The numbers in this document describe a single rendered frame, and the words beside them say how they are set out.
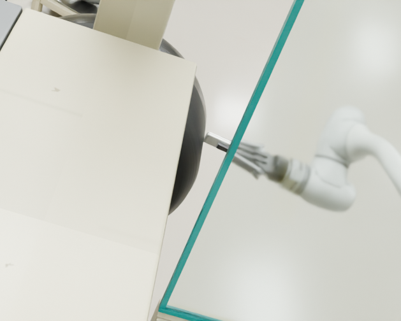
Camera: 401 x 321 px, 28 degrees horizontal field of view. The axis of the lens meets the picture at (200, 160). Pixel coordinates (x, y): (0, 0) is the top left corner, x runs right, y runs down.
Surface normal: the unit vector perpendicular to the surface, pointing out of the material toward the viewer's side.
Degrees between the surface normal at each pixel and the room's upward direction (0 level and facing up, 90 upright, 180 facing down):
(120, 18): 90
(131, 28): 90
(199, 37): 0
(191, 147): 70
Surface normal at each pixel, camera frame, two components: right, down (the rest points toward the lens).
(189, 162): 0.67, 0.44
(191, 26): 0.30, -0.72
